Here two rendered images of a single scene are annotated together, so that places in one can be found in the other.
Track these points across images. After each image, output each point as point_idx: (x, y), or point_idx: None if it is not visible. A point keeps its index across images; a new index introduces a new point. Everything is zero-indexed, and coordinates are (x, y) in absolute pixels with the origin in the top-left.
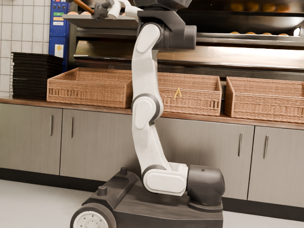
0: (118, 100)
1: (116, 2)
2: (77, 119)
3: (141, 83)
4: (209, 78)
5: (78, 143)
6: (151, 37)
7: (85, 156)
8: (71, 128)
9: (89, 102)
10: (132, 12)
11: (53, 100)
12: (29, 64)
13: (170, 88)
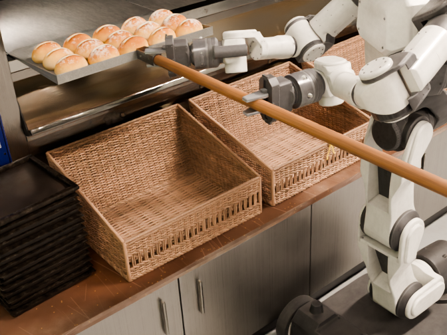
0: (251, 206)
1: (242, 41)
2: (206, 277)
3: (400, 202)
4: (279, 70)
5: (211, 312)
6: (426, 142)
7: (225, 320)
8: (203, 299)
9: (207, 236)
10: (275, 54)
11: (143, 272)
12: (35, 229)
13: (319, 148)
